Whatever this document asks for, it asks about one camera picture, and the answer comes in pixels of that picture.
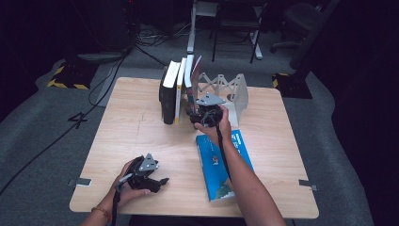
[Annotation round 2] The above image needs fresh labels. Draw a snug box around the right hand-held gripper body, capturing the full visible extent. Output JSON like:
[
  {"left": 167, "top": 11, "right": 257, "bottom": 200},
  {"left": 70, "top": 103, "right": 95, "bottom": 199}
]
[{"left": 196, "top": 92, "right": 226, "bottom": 127}]

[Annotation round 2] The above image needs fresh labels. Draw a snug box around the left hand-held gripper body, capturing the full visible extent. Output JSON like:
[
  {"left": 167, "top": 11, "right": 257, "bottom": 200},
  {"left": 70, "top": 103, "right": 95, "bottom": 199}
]
[{"left": 125, "top": 153, "right": 159, "bottom": 190}]

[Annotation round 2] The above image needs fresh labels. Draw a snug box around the black book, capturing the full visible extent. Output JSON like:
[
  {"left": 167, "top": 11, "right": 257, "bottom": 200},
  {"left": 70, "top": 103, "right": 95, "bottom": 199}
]
[{"left": 158, "top": 60, "right": 182, "bottom": 125}]

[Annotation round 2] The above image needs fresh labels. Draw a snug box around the white expandable bookend rack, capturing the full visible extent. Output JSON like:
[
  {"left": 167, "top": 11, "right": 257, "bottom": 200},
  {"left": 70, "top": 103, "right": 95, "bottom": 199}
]
[{"left": 197, "top": 73, "right": 249, "bottom": 127}]

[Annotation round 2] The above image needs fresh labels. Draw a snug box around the blue book with landscape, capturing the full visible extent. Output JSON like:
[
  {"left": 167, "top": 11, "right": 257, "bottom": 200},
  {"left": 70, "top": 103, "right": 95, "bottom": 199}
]
[{"left": 195, "top": 129, "right": 255, "bottom": 203}]

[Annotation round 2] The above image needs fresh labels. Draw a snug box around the person's right hand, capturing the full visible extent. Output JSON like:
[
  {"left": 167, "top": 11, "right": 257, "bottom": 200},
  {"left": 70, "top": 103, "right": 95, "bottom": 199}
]
[{"left": 194, "top": 106, "right": 232, "bottom": 147}]

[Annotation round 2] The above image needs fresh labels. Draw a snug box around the person's left hand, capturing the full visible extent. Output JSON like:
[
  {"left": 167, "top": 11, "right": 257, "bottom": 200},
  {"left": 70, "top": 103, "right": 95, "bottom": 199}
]
[{"left": 107, "top": 159, "right": 152, "bottom": 210}]

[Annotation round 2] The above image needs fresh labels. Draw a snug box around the black yellow striped stand base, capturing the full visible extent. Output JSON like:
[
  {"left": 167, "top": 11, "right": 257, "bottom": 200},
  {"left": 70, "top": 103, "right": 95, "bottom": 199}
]
[
  {"left": 272, "top": 73, "right": 313, "bottom": 100},
  {"left": 46, "top": 60, "right": 100, "bottom": 90}
]

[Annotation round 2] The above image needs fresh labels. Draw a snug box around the grey flat stand foot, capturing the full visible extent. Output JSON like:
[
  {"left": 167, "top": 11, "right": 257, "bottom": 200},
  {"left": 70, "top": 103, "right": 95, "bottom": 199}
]
[{"left": 76, "top": 51, "right": 126, "bottom": 64}]

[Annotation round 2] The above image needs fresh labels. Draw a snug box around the dark slanted stand pole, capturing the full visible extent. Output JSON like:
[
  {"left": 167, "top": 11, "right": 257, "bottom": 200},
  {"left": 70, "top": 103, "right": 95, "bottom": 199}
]
[{"left": 288, "top": 0, "right": 342, "bottom": 71}]

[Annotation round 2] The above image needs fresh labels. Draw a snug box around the dark office chair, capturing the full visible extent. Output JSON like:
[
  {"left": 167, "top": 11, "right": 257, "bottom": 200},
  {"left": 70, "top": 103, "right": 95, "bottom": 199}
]
[{"left": 270, "top": 0, "right": 324, "bottom": 55}]

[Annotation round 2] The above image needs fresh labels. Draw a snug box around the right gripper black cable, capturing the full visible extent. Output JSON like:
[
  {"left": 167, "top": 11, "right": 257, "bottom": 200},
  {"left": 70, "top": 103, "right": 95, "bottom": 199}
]
[{"left": 215, "top": 123, "right": 233, "bottom": 183}]

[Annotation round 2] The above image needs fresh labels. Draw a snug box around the orange bracelet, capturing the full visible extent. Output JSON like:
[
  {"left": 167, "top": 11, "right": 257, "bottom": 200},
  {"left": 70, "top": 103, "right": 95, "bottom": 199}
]
[{"left": 91, "top": 206, "right": 112, "bottom": 220}]

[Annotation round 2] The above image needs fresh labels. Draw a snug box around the white desk frame leg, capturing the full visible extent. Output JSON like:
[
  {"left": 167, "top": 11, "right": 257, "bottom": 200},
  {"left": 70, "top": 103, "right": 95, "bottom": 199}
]
[
  {"left": 186, "top": 0, "right": 219, "bottom": 55},
  {"left": 249, "top": 6, "right": 263, "bottom": 60}
]

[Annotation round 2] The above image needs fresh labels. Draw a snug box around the bundle of floor cables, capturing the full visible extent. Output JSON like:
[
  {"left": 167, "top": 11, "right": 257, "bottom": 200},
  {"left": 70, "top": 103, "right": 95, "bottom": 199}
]
[{"left": 135, "top": 23, "right": 192, "bottom": 48}]

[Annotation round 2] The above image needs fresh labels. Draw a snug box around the black folding chair frame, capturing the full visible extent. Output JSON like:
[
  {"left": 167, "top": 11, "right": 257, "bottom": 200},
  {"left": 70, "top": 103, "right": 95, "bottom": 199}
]
[{"left": 211, "top": 0, "right": 267, "bottom": 64}]

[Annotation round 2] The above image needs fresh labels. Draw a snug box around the long black floor cable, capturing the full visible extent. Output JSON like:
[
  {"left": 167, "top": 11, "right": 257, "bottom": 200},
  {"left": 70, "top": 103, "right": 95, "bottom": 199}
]
[{"left": 0, "top": 46, "right": 133, "bottom": 196}]

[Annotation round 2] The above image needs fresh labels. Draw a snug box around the metal table edge bracket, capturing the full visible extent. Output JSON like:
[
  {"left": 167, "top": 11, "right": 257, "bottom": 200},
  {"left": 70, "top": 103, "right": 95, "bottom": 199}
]
[{"left": 298, "top": 178, "right": 318, "bottom": 192}]

